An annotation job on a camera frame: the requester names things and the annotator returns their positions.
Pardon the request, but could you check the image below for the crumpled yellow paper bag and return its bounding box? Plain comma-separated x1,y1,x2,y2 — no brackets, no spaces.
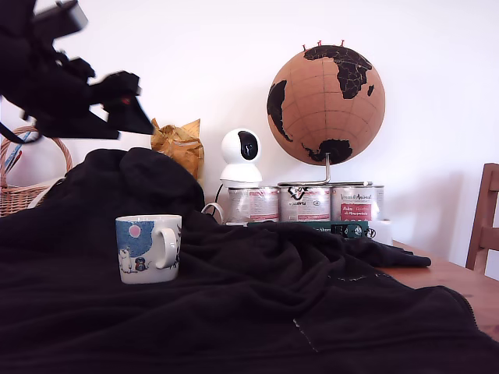
150,118,205,183

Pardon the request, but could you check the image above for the blue pen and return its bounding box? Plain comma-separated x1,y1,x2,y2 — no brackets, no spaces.
2,131,33,173

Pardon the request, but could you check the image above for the red pen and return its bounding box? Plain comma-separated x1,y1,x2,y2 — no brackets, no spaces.
5,150,24,173

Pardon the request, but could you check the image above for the white cloth strip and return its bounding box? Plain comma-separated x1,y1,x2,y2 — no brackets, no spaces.
27,176,67,210

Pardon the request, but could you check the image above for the silver tin, red white label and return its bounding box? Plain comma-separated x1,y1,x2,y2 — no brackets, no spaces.
226,185,281,224

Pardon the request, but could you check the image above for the blue and white cartoon mug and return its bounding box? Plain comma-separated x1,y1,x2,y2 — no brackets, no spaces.
115,213,183,285

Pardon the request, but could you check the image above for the cork globe on metal stand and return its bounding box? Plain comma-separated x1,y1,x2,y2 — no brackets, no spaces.
266,44,387,188

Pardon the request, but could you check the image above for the silver tin, black logo label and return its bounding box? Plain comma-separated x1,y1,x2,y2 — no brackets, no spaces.
278,185,333,224

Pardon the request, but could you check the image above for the dark green book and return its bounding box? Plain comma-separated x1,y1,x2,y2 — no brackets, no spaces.
246,220,370,240

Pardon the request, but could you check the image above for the black fleece blanket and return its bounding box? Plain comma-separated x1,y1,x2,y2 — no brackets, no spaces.
0,146,499,374

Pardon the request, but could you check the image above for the silver tin, red script label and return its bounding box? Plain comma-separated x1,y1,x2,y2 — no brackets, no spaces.
330,184,385,224

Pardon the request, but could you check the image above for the white plastic container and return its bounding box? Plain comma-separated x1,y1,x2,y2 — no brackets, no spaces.
367,219,394,247

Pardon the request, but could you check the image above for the wooden chair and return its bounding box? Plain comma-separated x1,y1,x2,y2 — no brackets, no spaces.
465,163,499,277

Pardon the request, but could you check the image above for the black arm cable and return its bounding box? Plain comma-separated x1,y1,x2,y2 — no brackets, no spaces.
0,121,41,144

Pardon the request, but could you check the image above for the wicker basket with handle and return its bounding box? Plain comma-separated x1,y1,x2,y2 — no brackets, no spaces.
0,125,74,218

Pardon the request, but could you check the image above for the white round security camera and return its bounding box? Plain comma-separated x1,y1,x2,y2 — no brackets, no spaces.
218,127,264,186

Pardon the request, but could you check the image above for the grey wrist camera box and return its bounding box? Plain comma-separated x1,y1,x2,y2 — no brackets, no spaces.
32,0,89,41

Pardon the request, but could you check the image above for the white cable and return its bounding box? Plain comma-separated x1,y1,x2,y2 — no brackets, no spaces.
200,202,227,226

